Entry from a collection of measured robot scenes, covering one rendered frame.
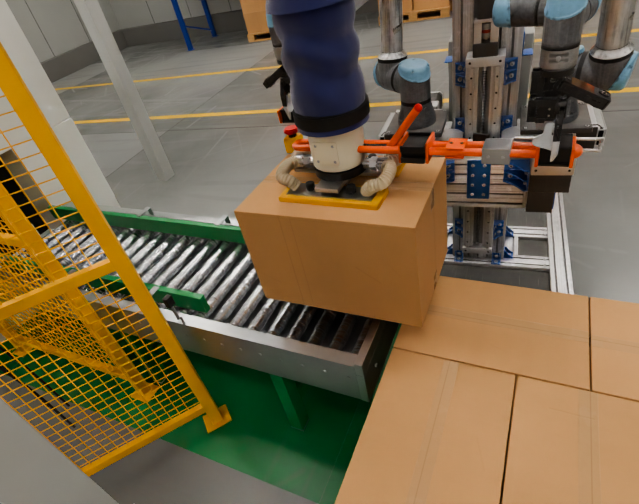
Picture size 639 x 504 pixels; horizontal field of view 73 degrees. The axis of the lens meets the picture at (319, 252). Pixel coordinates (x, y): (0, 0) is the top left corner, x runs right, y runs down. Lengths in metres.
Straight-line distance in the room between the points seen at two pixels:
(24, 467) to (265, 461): 0.96
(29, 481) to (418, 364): 1.17
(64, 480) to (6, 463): 0.20
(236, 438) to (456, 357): 1.10
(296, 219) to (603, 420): 1.03
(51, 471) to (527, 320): 1.54
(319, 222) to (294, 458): 1.11
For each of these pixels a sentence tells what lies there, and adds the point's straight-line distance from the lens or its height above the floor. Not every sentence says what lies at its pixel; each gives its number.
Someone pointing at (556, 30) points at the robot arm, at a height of 1.49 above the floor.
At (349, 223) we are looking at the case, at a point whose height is 1.07.
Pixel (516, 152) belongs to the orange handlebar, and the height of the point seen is 1.21.
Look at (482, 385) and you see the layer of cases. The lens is 1.50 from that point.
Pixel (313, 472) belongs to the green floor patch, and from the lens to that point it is 2.00.
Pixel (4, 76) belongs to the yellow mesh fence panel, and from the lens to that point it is 1.39.
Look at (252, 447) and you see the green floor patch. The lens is 2.12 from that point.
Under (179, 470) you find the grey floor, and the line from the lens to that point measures 2.21.
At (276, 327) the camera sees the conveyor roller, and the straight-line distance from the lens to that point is 1.73.
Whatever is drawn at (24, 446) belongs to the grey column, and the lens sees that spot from 1.46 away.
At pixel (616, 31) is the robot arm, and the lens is 1.67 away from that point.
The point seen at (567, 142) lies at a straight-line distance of 1.24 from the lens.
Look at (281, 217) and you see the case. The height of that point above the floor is 1.06.
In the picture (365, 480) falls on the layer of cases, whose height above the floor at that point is 0.54.
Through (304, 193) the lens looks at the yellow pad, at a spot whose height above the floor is 1.10.
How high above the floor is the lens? 1.78
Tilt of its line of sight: 37 degrees down
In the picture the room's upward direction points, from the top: 14 degrees counter-clockwise
